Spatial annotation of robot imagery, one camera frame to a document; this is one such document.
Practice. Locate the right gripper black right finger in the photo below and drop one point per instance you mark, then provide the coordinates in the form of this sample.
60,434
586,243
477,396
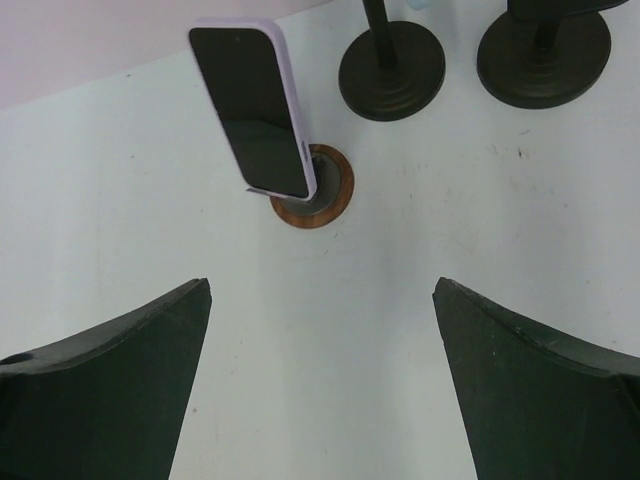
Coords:
537,403

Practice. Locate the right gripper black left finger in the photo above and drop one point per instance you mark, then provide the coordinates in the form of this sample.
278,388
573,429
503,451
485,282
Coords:
110,401

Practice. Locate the wooden base phone stand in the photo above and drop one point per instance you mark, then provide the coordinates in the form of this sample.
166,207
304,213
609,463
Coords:
335,187

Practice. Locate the black stand with blue phone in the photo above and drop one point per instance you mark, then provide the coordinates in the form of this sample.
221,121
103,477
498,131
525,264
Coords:
393,70

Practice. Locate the light blue phone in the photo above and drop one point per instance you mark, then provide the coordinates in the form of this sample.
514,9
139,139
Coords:
418,4

